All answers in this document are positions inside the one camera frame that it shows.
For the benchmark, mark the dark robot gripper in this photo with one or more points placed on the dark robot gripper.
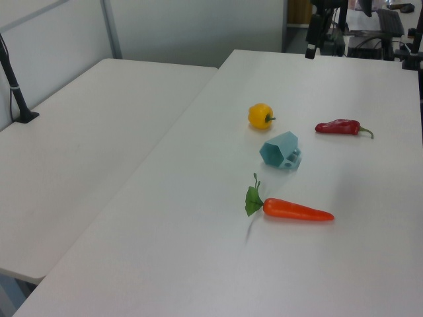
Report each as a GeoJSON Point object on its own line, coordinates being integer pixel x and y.
{"type": "Point", "coordinates": [325, 6]}

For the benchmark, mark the teal hexagonal mug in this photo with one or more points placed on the teal hexagonal mug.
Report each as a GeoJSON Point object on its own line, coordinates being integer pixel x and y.
{"type": "Point", "coordinates": [284, 142]}

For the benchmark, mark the thin black upright pole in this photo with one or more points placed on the thin black upright pole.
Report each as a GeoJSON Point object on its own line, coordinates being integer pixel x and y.
{"type": "Point", "coordinates": [343, 16]}

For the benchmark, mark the small black electronics box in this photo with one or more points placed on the small black electronics box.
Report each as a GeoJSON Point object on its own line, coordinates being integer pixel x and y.
{"type": "Point", "coordinates": [333, 46]}

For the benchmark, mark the beige wooden panel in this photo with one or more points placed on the beige wooden panel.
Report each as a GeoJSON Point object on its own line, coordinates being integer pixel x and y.
{"type": "Point", "coordinates": [297, 11]}

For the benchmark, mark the white paper sheets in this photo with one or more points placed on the white paper sheets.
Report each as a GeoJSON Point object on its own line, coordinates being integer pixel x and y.
{"type": "Point", "coordinates": [358, 21]}

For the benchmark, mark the wide black electronics box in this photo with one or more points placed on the wide black electronics box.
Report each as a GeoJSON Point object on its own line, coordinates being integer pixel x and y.
{"type": "Point", "coordinates": [367, 49]}

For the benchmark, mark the black monitor foot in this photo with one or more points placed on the black monitor foot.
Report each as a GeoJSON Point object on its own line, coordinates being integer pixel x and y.
{"type": "Point", "coordinates": [366, 8]}

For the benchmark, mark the black keyboard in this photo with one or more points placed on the black keyboard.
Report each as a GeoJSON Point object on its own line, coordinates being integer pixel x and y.
{"type": "Point", "coordinates": [391, 21]}

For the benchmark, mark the black computer mouse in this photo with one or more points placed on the black computer mouse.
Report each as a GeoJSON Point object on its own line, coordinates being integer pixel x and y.
{"type": "Point", "coordinates": [407, 8]}

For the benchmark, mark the red chili pepper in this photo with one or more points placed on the red chili pepper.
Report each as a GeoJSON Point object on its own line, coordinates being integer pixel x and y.
{"type": "Point", "coordinates": [337, 127]}

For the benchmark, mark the yellow bell pepper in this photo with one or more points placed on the yellow bell pepper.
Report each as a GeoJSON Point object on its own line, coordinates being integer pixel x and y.
{"type": "Point", "coordinates": [259, 115]}

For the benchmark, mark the orange carrot with green leaves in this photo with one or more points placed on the orange carrot with green leaves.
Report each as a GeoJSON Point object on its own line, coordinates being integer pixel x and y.
{"type": "Point", "coordinates": [291, 211]}

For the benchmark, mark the grey partition post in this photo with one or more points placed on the grey partition post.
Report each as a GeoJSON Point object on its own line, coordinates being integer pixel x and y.
{"type": "Point", "coordinates": [112, 33]}

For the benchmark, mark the black camera pole with base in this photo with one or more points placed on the black camera pole with base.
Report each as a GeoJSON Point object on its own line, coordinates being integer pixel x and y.
{"type": "Point", "coordinates": [16, 95]}

